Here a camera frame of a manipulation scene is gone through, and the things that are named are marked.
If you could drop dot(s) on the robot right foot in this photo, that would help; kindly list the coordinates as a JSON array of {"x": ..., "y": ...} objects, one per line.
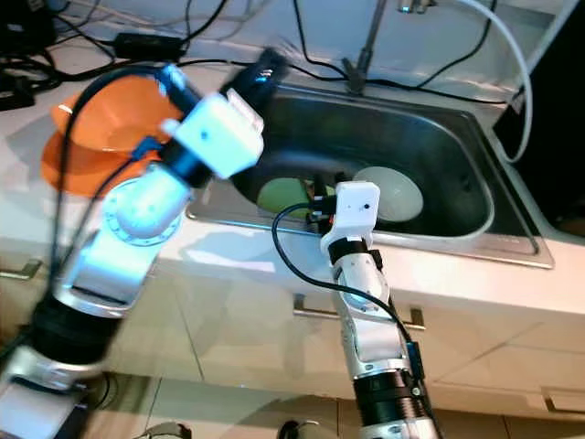
[{"x": 309, "y": 430}]

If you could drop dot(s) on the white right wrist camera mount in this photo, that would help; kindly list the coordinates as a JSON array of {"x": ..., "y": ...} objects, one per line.
[{"x": 356, "y": 210}]

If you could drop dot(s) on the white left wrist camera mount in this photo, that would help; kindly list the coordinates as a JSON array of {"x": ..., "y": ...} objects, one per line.
[{"x": 224, "y": 137}]

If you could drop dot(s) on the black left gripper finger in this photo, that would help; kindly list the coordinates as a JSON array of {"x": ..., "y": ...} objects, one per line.
[
  {"x": 258, "y": 64},
  {"x": 270, "y": 75}
]

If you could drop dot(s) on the orange plastic bowl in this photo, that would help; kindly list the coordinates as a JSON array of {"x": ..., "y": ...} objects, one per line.
[{"x": 119, "y": 114}]

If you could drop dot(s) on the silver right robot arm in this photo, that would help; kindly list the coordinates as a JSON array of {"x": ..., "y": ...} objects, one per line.
[{"x": 366, "y": 311}]

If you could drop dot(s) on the stainless steel sink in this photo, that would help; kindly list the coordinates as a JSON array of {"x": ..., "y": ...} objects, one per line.
[{"x": 329, "y": 137}]

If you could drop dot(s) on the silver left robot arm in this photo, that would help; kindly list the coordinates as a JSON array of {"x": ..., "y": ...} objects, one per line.
[{"x": 119, "y": 256}]

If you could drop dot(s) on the black power adapter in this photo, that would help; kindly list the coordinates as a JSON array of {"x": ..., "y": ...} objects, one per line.
[{"x": 146, "y": 48}]

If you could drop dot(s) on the orange plastic plate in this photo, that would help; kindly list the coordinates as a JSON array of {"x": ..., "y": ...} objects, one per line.
[{"x": 73, "y": 169}]

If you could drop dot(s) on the white kitchen cabinet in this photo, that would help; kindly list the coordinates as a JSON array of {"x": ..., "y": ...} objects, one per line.
[{"x": 238, "y": 347}]

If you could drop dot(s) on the black power strip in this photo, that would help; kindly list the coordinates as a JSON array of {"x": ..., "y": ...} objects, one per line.
[{"x": 16, "y": 90}]

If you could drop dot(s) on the dark metal faucet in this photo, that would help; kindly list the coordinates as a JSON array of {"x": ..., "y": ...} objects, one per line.
[{"x": 366, "y": 46}]

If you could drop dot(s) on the silver wall tap valve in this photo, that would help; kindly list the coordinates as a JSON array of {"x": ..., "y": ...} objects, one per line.
[{"x": 418, "y": 5}]

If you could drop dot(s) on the green plate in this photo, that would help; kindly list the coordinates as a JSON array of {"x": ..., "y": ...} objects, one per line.
[{"x": 279, "y": 197}]

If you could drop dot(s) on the white bowl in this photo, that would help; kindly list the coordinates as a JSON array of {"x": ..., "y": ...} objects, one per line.
[{"x": 400, "y": 192}]

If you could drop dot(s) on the black box device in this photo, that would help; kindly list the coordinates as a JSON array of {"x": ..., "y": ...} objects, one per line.
[{"x": 23, "y": 23}]

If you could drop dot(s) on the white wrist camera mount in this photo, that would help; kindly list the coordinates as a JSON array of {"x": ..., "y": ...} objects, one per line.
[
  {"x": 356, "y": 210},
  {"x": 224, "y": 137}
]

